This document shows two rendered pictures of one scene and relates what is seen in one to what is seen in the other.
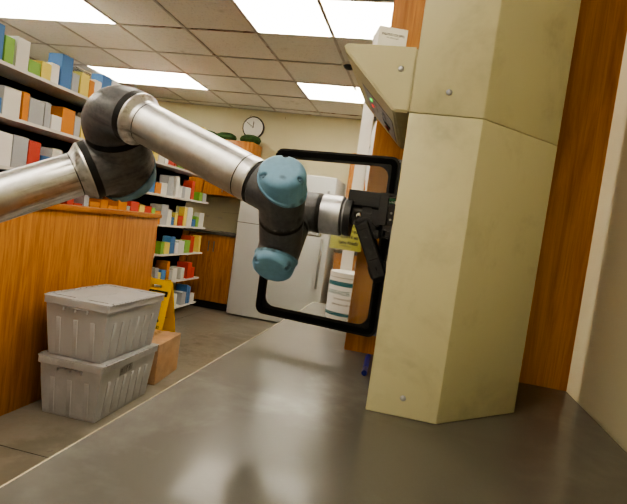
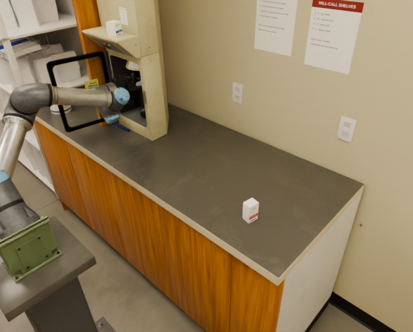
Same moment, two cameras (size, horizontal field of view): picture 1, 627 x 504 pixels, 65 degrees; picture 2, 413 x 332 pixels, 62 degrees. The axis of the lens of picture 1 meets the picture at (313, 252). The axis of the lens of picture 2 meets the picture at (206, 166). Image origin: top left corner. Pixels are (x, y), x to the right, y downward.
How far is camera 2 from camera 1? 1.39 m
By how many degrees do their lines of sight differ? 62
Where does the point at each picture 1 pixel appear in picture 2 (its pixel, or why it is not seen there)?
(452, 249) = (160, 90)
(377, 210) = (124, 82)
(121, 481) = (164, 182)
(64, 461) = (151, 189)
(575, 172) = not seen: hidden behind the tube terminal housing
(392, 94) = (136, 53)
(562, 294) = not seen: hidden behind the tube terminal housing
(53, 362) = not seen: outside the picture
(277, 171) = (123, 95)
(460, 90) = (151, 45)
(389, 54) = (131, 41)
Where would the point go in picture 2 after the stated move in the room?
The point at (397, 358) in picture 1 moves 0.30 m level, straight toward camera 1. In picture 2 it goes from (155, 124) to (193, 142)
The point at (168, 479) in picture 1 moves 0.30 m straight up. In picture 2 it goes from (166, 177) to (161, 121)
